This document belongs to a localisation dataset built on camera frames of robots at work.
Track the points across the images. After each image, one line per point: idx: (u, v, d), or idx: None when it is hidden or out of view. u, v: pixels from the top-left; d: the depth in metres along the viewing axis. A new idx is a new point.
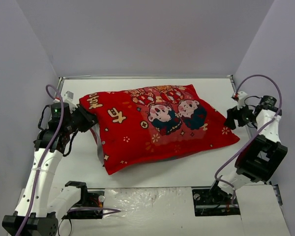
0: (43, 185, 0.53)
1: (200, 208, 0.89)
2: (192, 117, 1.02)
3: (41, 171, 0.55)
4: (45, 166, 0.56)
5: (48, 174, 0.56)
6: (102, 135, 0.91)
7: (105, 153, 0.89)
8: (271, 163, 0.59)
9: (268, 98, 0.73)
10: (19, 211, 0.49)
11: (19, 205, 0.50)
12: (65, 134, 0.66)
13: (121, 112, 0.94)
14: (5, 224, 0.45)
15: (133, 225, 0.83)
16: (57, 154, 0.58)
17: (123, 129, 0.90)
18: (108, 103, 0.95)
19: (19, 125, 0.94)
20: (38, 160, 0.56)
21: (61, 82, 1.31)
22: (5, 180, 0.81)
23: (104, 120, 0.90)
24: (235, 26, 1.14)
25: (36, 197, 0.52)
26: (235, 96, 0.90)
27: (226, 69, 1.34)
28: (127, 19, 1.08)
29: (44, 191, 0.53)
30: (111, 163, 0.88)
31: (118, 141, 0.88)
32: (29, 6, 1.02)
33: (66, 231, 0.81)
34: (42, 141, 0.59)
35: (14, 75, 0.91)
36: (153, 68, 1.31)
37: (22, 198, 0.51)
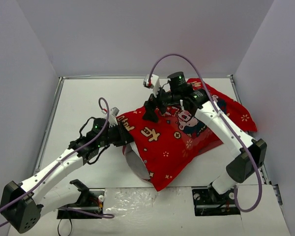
0: (53, 177, 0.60)
1: (200, 208, 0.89)
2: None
3: (60, 165, 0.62)
4: (66, 163, 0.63)
5: (63, 171, 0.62)
6: (142, 156, 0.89)
7: (149, 170, 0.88)
8: (261, 159, 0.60)
9: (179, 79, 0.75)
10: (24, 185, 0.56)
11: (27, 181, 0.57)
12: (95, 150, 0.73)
13: (154, 129, 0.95)
14: (8, 188, 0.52)
15: (132, 225, 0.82)
16: (79, 160, 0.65)
17: (161, 143, 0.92)
18: (141, 123, 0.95)
19: (19, 125, 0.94)
20: (64, 155, 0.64)
21: (61, 82, 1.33)
22: (5, 179, 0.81)
23: (141, 141, 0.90)
24: (235, 27, 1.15)
25: (43, 183, 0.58)
26: (150, 84, 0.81)
27: (226, 69, 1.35)
28: (127, 19, 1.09)
29: (50, 182, 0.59)
30: (158, 179, 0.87)
31: (159, 158, 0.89)
32: (30, 6, 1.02)
33: (66, 231, 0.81)
34: (75, 144, 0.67)
35: (14, 74, 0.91)
36: (153, 69, 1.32)
37: (33, 177, 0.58)
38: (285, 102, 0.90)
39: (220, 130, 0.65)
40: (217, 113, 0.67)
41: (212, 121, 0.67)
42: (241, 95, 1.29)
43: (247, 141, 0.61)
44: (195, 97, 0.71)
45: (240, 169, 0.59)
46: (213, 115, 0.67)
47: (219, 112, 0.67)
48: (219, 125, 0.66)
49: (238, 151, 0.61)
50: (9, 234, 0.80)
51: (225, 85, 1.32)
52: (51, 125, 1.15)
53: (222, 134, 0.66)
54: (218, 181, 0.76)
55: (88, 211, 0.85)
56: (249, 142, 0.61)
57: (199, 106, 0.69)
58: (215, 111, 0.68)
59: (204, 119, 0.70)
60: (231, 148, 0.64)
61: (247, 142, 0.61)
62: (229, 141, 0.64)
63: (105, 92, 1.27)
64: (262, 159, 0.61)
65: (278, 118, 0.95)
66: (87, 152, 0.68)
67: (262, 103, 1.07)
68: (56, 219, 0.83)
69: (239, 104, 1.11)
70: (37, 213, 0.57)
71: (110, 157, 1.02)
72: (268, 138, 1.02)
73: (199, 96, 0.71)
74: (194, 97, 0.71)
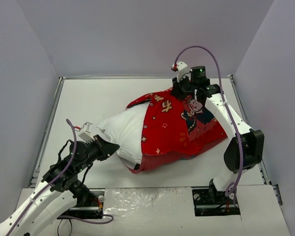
0: (27, 218, 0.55)
1: (200, 208, 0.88)
2: (204, 111, 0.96)
3: (34, 203, 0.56)
4: (39, 200, 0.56)
5: (39, 209, 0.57)
6: (146, 120, 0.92)
7: (143, 134, 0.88)
8: (257, 150, 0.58)
9: (199, 72, 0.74)
10: (0, 229, 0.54)
11: (3, 224, 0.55)
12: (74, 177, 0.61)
13: (170, 103, 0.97)
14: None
15: (132, 225, 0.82)
16: (54, 194, 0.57)
17: (169, 117, 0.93)
18: (166, 97, 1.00)
19: (19, 125, 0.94)
20: (38, 190, 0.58)
21: (61, 82, 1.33)
22: (6, 179, 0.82)
23: (155, 109, 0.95)
24: (235, 27, 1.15)
25: (17, 226, 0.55)
26: (174, 67, 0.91)
27: (226, 69, 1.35)
28: (127, 19, 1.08)
29: (26, 222, 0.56)
30: (146, 147, 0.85)
31: (158, 128, 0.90)
32: (30, 7, 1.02)
33: (67, 231, 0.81)
34: (50, 175, 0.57)
35: (14, 75, 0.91)
36: (153, 69, 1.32)
37: (8, 219, 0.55)
38: (285, 103, 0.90)
39: (221, 117, 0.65)
40: (222, 103, 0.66)
41: (218, 109, 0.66)
42: (241, 94, 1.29)
43: (243, 129, 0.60)
44: (208, 88, 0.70)
45: (232, 155, 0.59)
46: (219, 103, 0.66)
47: (225, 102, 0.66)
48: (221, 113, 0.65)
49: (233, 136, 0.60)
50: None
51: (225, 85, 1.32)
52: (51, 125, 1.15)
53: (223, 121, 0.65)
54: (220, 179, 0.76)
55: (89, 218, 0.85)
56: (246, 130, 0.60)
57: (209, 95, 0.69)
58: (221, 101, 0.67)
59: (210, 107, 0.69)
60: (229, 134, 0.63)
61: (243, 129, 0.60)
62: (228, 127, 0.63)
63: (105, 92, 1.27)
64: (260, 152, 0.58)
65: (278, 118, 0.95)
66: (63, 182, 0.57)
67: (263, 103, 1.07)
68: (56, 219, 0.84)
69: None
70: None
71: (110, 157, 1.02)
72: (268, 138, 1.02)
73: (211, 88, 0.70)
74: (207, 88, 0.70)
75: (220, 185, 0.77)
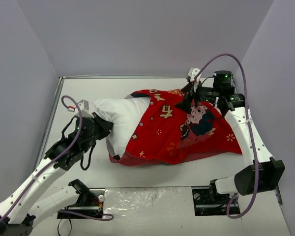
0: (29, 196, 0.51)
1: (200, 208, 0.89)
2: (200, 122, 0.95)
3: (36, 182, 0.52)
4: (42, 178, 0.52)
5: (41, 187, 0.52)
6: (143, 118, 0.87)
7: (135, 131, 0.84)
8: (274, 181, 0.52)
9: (224, 78, 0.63)
10: (1, 209, 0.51)
11: (4, 202, 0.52)
12: (80, 154, 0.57)
13: (171, 110, 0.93)
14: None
15: (133, 225, 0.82)
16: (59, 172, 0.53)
17: (165, 123, 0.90)
18: (168, 101, 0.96)
19: (19, 125, 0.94)
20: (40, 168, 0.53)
21: (61, 82, 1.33)
22: (5, 179, 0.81)
23: (156, 110, 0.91)
24: (235, 26, 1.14)
25: (18, 204, 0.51)
26: None
27: (226, 69, 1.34)
28: (127, 19, 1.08)
29: (28, 201, 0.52)
30: (133, 146, 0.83)
31: (151, 131, 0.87)
32: (30, 6, 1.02)
33: (66, 231, 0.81)
34: (53, 152, 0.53)
35: (14, 75, 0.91)
36: (152, 69, 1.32)
37: (9, 198, 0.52)
38: (286, 102, 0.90)
39: (241, 137, 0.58)
40: (246, 120, 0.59)
41: (239, 127, 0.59)
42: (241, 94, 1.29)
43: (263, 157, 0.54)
44: (231, 99, 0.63)
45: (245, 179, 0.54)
46: (241, 121, 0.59)
47: (249, 119, 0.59)
48: (241, 133, 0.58)
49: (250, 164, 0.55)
50: None
51: None
52: (51, 125, 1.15)
53: (241, 142, 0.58)
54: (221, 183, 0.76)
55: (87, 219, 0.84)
56: (266, 158, 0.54)
57: (231, 108, 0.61)
58: (245, 117, 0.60)
59: (230, 121, 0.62)
60: (245, 157, 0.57)
61: (263, 157, 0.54)
62: (246, 151, 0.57)
63: (105, 92, 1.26)
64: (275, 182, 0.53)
65: (279, 117, 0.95)
66: (68, 159, 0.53)
67: (264, 102, 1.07)
68: (56, 219, 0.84)
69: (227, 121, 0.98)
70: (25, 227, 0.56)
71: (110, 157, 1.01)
72: (269, 139, 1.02)
73: (236, 100, 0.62)
74: (231, 99, 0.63)
75: (220, 189, 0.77)
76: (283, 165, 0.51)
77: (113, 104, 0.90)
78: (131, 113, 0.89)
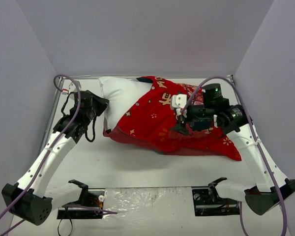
0: (48, 167, 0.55)
1: (200, 208, 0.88)
2: None
3: (52, 153, 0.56)
4: (56, 148, 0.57)
5: (57, 157, 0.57)
6: (141, 100, 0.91)
7: (130, 109, 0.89)
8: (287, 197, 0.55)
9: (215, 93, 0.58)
10: (21, 183, 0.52)
11: (22, 179, 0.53)
12: (85, 124, 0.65)
13: (170, 99, 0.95)
14: (5, 191, 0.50)
15: (132, 225, 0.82)
16: (71, 141, 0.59)
17: (162, 109, 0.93)
18: (170, 89, 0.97)
19: (19, 125, 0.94)
20: (51, 140, 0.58)
21: (61, 82, 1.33)
22: (5, 179, 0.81)
23: (155, 95, 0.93)
24: (235, 26, 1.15)
25: (39, 176, 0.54)
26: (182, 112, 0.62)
27: (226, 69, 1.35)
28: (127, 19, 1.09)
29: (48, 171, 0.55)
30: (125, 123, 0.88)
31: (145, 114, 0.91)
32: (30, 6, 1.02)
33: (67, 231, 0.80)
34: (60, 125, 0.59)
35: (14, 75, 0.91)
36: (152, 69, 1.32)
37: (27, 173, 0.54)
38: (286, 102, 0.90)
39: (253, 161, 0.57)
40: (254, 142, 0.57)
41: (249, 152, 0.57)
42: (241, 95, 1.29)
43: (280, 180, 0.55)
44: (234, 116, 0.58)
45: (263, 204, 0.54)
46: (249, 142, 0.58)
47: (257, 140, 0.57)
48: (252, 157, 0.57)
49: (267, 189, 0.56)
50: (9, 234, 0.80)
51: (225, 85, 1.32)
52: (51, 125, 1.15)
53: (253, 165, 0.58)
54: (224, 191, 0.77)
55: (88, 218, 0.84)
56: (282, 181, 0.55)
57: (236, 129, 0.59)
58: (252, 137, 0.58)
59: (236, 142, 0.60)
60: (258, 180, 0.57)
61: (280, 181, 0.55)
62: (258, 174, 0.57)
63: None
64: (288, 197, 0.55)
65: (278, 117, 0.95)
66: (75, 129, 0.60)
67: (264, 102, 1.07)
68: (56, 219, 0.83)
69: None
70: (47, 204, 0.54)
71: (110, 157, 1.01)
72: (269, 139, 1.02)
73: (238, 115, 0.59)
74: (232, 116, 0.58)
75: (221, 191, 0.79)
76: None
77: (116, 84, 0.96)
78: (129, 93, 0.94)
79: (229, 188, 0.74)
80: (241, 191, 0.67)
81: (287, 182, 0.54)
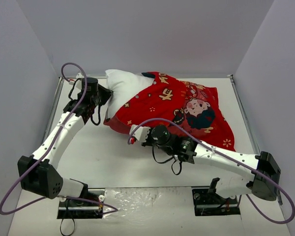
0: (62, 140, 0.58)
1: (200, 208, 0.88)
2: (198, 117, 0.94)
3: (64, 129, 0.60)
4: (68, 125, 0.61)
5: (68, 133, 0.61)
6: (141, 93, 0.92)
7: (129, 101, 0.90)
8: (275, 166, 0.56)
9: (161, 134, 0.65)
10: (36, 155, 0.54)
11: (37, 152, 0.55)
12: (91, 106, 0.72)
13: (170, 95, 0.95)
14: (20, 162, 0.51)
15: (133, 225, 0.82)
16: (80, 120, 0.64)
17: (161, 103, 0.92)
18: (172, 86, 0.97)
19: (19, 125, 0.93)
20: (63, 119, 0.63)
21: (61, 82, 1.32)
22: (5, 179, 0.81)
23: (156, 90, 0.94)
24: (236, 26, 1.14)
25: (53, 148, 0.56)
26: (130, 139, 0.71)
27: (226, 69, 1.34)
28: (127, 19, 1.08)
29: (61, 145, 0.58)
30: (124, 112, 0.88)
31: (144, 107, 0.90)
32: (30, 6, 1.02)
33: (69, 231, 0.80)
34: (69, 107, 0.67)
35: (14, 75, 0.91)
36: (152, 68, 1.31)
37: (42, 146, 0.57)
38: (286, 102, 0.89)
39: (223, 164, 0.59)
40: (211, 151, 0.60)
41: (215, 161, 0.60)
42: (241, 95, 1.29)
43: (253, 162, 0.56)
44: (184, 147, 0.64)
45: (262, 189, 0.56)
46: (209, 154, 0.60)
47: (213, 148, 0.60)
48: (220, 162, 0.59)
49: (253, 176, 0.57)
50: (10, 234, 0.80)
51: (225, 85, 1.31)
52: (51, 125, 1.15)
53: (228, 167, 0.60)
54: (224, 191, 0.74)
55: (88, 218, 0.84)
56: (255, 161, 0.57)
57: (192, 153, 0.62)
58: (208, 149, 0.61)
59: (202, 162, 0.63)
60: (244, 176, 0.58)
61: (252, 163, 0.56)
62: (239, 171, 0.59)
63: None
64: (276, 166, 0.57)
65: (278, 117, 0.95)
66: (84, 109, 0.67)
67: (264, 102, 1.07)
68: (56, 219, 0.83)
69: (226, 125, 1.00)
70: (59, 178, 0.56)
71: (110, 157, 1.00)
72: (268, 139, 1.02)
73: (188, 144, 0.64)
74: (184, 147, 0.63)
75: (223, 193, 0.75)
76: (267, 152, 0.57)
77: (121, 76, 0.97)
78: (132, 85, 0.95)
79: (229, 187, 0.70)
80: (244, 186, 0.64)
81: (259, 158, 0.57)
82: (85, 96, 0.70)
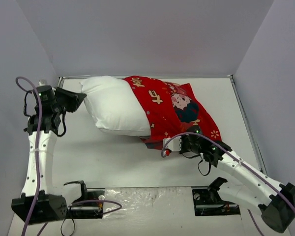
0: (45, 164, 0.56)
1: (200, 208, 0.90)
2: (185, 109, 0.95)
3: (41, 152, 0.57)
4: (43, 146, 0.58)
5: (47, 154, 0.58)
6: (142, 105, 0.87)
7: (151, 121, 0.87)
8: None
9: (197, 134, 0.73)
10: (27, 191, 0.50)
11: (24, 188, 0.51)
12: (57, 115, 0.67)
13: (159, 96, 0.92)
14: (14, 206, 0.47)
15: (132, 224, 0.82)
16: (52, 135, 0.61)
17: (163, 108, 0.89)
18: (149, 87, 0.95)
19: (18, 125, 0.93)
20: (33, 142, 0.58)
21: (61, 82, 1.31)
22: (5, 179, 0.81)
23: (145, 96, 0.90)
24: (236, 26, 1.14)
25: (42, 176, 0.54)
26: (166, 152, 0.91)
27: (227, 68, 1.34)
28: (127, 19, 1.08)
29: (47, 169, 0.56)
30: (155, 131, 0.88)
31: (159, 118, 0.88)
32: (30, 6, 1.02)
33: (70, 230, 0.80)
34: (33, 125, 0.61)
35: (13, 75, 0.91)
36: (153, 68, 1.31)
37: (27, 181, 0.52)
38: (286, 102, 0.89)
39: (246, 179, 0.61)
40: (238, 162, 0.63)
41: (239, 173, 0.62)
42: (241, 95, 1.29)
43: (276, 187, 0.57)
44: (214, 148, 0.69)
45: (274, 215, 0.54)
46: (234, 164, 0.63)
47: (240, 160, 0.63)
48: (243, 175, 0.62)
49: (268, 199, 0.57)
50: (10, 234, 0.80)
51: (225, 85, 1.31)
52: None
53: (249, 184, 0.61)
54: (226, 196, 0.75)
55: (89, 218, 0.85)
56: (278, 187, 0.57)
57: (220, 158, 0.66)
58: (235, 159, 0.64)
59: (226, 169, 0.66)
60: (260, 196, 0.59)
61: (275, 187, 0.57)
62: (258, 191, 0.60)
63: None
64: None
65: (278, 117, 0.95)
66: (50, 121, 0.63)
67: (264, 102, 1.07)
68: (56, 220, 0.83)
69: (211, 118, 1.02)
70: (60, 199, 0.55)
71: (110, 156, 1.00)
72: (268, 139, 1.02)
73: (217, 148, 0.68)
74: (213, 149, 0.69)
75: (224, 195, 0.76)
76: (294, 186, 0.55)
77: (96, 84, 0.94)
78: (112, 89, 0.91)
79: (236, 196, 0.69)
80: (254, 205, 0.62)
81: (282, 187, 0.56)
82: (44, 106, 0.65)
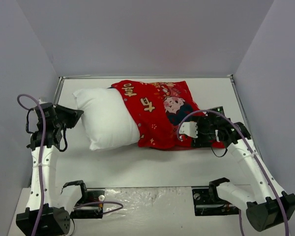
0: (48, 179, 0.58)
1: (200, 208, 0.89)
2: (178, 112, 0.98)
3: (44, 166, 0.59)
4: (45, 161, 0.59)
5: (50, 168, 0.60)
6: (133, 116, 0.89)
7: (141, 132, 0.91)
8: (288, 214, 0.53)
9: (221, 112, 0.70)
10: (31, 206, 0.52)
11: (29, 202, 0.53)
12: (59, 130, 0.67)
13: (151, 103, 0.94)
14: (19, 221, 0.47)
15: (132, 224, 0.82)
16: (54, 149, 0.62)
17: (155, 117, 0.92)
18: (141, 94, 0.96)
19: (19, 125, 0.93)
20: (37, 158, 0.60)
21: (61, 82, 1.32)
22: (5, 179, 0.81)
23: (136, 106, 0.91)
24: (236, 26, 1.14)
25: (45, 191, 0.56)
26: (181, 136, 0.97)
27: (227, 68, 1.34)
28: (127, 19, 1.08)
29: (50, 184, 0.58)
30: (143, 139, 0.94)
31: (150, 127, 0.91)
32: (30, 6, 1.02)
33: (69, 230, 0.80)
34: (36, 141, 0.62)
35: (14, 75, 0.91)
36: (153, 68, 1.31)
37: (31, 195, 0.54)
38: (286, 102, 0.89)
39: (250, 172, 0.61)
40: (251, 153, 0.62)
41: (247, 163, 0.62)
42: (241, 95, 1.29)
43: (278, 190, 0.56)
44: (232, 130, 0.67)
45: (258, 213, 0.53)
46: (246, 153, 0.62)
47: (253, 152, 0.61)
48: (249, 166, 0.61)
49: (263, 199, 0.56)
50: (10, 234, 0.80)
51: (225, 85, 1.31)
52: None
53: (251, 178, 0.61)
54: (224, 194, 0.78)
55: (88, 217, 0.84)
56: (280, 192, 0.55)
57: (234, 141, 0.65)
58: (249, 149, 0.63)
59: (236, 154, 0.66)
60: (256, 192, 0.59)
61: (278, 190, 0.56)
62: (256, 188, 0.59)
63: None
64: (289, 215, 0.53)
65: (278, 117, 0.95)
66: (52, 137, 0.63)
67: (264, 102, 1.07)
68: None
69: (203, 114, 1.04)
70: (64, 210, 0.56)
71: None
72: (268, 139, 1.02)
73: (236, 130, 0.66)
74: (231, 130, 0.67)
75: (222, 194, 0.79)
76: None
77: (87, 95, 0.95)
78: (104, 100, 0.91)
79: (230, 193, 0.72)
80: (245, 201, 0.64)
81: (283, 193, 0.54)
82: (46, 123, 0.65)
